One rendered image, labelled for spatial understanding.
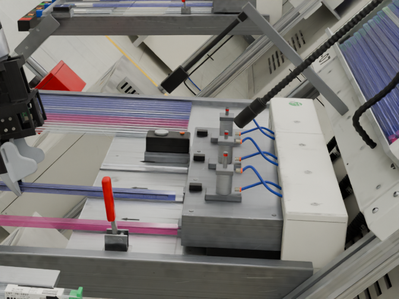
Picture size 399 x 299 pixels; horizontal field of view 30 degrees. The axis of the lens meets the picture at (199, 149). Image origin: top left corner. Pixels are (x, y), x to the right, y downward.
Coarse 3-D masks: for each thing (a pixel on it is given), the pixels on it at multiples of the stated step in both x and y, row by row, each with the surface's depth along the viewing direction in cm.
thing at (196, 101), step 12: (72, 96) 160; (84, 96) 160; (96, 96) 160; (108, 96) 160; (120, 96) 160; (132, 96) 160; (144, 96) 160; (156, 96) 160; (168, 96) 161; (180, 96) 161
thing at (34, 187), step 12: (36, 192) 116; (48, 192) 116; (60, 192) 116; (72, 192) 116; (84, 192) 116; (96, 192) 115; (120, 192) 115; (132, 192) 115; (144, 192) 115; (156, 192) 115; (168, 192) 116
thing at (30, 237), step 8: (32, 216) 171; (40, 216) 173; (16, 232) 169; (24, 232) 164; (32, 232) 166; (40, 232) 168; (48, 232) 171; (56, 232) 174; (8, 240) 168; (16, 240) 162; (24, 240) 161; (32, 240) 164; (40, 240) 166; (48, 240) 169; (56, 240) 171; (64, 240) 174; (64, 248) 172
